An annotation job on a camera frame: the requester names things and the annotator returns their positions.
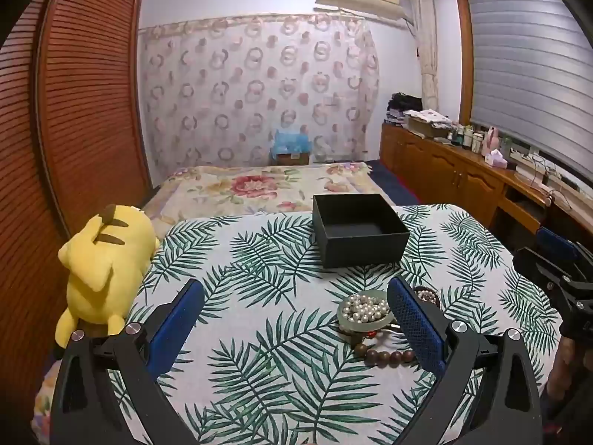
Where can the pink bunny figure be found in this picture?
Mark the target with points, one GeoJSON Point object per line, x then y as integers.
{"type": "Point", "coordinates": [491, 141]}

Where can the navy blue mat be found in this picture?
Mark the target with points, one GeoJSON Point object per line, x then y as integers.
{"type": "Point", "coordinates": [394, 185]}

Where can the white power strip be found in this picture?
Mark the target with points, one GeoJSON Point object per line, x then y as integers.
{"type": "Point", "coordinates": [526, 157]}

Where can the pink tissue packet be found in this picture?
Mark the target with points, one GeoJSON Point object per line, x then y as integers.
{"type": "Point", "coordinates": [496, 159]}

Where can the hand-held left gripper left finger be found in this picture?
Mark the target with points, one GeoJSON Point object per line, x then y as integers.
{"type": "Point", "coordinates": [178, 320]}

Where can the wooden window frame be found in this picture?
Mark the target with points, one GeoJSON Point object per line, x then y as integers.
{"type": "Point", "coordinates": [463, 55]}

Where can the green dish of pearls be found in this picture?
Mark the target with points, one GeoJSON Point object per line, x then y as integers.
{"type": "Point", "coordinates": [345, 322]}

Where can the person's right hand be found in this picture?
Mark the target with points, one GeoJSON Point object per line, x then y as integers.
{"type": "Point", "coordinates": [561, 361]}

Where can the floral wall curtain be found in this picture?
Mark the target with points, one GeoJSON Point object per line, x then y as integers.
{"type": "Point", "coordinates": [255, 79]}

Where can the grey window blind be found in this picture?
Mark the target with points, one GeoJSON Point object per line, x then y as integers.
{"type": "Point", "coordinates": [523, 79]}

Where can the wooden low cabinet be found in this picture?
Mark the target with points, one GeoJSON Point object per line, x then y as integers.
{"type": "Point", "coordinates": [444, 167]}

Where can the black square box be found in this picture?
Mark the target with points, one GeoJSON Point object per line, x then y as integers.
{"type": "Point", "coordinates": [356, 250]}

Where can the cardboard box with papers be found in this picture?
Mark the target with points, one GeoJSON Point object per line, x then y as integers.
{"type": "Point", "coordinates": [428, 125]}

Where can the white wrapped pipe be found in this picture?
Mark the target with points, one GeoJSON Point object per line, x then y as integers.
{"type": "Point", "coordinates": [425, 46]}

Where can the floral bedspread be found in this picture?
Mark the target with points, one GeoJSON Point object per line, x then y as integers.
{"type": "Point", "coordinates": [255, 185]}

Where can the blue gift bag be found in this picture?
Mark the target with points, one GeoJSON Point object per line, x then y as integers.
{"type": "Point", "coordinates": [291, 141]}

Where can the small brown cardboard box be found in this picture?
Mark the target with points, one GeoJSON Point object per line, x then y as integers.
{"type": "Point", "coordinates": [293, 158]}

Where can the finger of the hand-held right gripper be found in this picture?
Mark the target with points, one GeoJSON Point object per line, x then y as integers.
{"type": "Point", "coordinates": [556, 241]}
{"type": "Point", "coordinates": [542, 264]}

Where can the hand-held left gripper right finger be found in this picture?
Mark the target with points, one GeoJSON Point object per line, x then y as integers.
{"type": "Point", "coordinates": [417, 329]}

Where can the black bag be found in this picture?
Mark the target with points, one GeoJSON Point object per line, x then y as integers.
{"type": "Point", "coordinates": [405, 102]}

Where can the small dark bead bowl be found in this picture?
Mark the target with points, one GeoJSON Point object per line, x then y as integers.
{"type": "Point", "coordinates": [424, 294]}

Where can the leaf print tablecloth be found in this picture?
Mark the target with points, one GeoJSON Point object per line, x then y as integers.
{"type": "Point", "coordinates": [278, 357]}

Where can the wooden louvered wardrobe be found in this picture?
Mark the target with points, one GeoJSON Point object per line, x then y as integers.
{"type": "Point", "coordinates": [92, 102]}

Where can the yellow plush toy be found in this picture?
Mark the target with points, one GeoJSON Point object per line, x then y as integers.
{"type": "Point", "coordinates": [106, 259]}

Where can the group of toiletry bottles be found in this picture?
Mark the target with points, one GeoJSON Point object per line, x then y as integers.
{"type": "Point", "coordinates": [469, 138]}

